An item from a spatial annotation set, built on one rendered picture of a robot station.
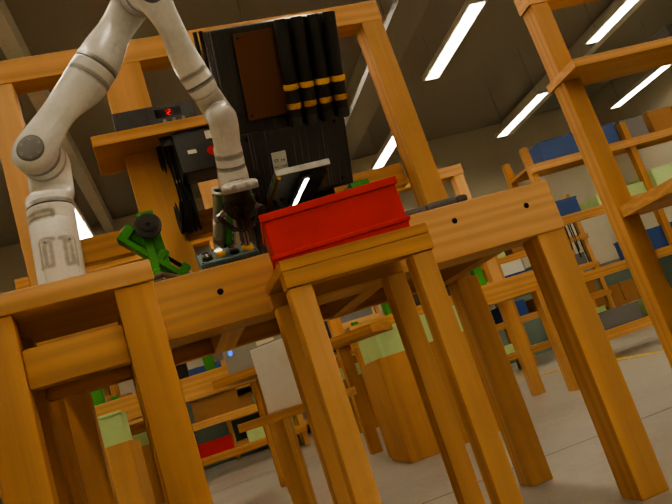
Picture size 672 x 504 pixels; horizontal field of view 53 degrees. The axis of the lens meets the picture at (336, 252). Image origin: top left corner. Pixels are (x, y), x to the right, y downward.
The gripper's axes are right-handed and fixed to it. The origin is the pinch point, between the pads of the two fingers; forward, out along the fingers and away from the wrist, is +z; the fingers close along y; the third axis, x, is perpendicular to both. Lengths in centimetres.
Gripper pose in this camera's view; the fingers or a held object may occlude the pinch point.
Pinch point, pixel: (245, 237)
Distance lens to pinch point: 173.8
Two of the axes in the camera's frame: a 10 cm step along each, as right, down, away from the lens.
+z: 1.4, 9.1, 3.8
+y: -9.3, 2.5, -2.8
